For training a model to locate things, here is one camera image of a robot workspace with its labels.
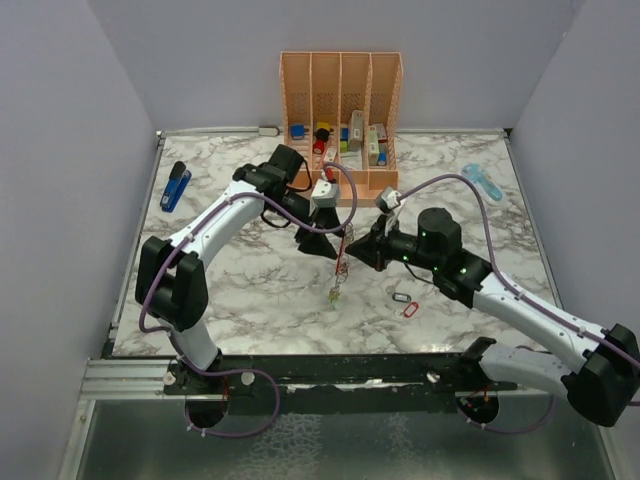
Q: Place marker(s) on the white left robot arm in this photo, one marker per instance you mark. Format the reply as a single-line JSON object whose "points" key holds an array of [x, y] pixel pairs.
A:
{"points": [[171, 281]]}

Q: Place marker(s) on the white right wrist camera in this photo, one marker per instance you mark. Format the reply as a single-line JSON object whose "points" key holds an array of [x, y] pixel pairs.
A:
{"points": [[389, 203]]}

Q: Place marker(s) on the metal key organizer red handle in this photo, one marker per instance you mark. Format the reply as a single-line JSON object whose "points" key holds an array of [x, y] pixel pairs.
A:
{"points": [[342, 267]]}

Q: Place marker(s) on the blue stapler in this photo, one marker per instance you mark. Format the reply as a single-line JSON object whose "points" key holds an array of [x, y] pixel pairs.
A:
{"points": [[178, 180]]}

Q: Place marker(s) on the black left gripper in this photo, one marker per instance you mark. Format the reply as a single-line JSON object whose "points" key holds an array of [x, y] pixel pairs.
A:
{"points": [[317, 243]]}

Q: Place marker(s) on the peach plastic desk organizer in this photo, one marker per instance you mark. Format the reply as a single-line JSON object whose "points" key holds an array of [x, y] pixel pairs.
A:
{"points": [[329, 100]]}

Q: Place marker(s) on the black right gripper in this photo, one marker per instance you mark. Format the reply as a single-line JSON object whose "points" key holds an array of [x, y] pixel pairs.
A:
{"points": [[373, 248]]}

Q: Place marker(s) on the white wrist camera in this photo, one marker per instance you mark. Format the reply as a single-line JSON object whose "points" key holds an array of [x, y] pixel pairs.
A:
{"points": [[324, 194], [389, 203]]}

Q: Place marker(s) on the green white box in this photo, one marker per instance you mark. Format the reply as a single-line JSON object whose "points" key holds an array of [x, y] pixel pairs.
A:
{"points": [[377, 145]]}

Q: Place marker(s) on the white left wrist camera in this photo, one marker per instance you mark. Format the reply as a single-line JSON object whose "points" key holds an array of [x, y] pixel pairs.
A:
{"points": [[324, 194]]}

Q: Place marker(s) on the red tag with key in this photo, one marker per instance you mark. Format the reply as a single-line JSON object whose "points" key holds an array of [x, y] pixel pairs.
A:
{"points": [[407, 311]]}

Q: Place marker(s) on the blue packaged correction tape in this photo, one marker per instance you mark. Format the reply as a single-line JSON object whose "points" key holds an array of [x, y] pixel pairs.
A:
{"points": [[489, 190]]}

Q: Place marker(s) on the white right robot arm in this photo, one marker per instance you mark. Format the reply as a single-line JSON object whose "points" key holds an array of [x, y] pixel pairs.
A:
{"points": [[594, 368]]}

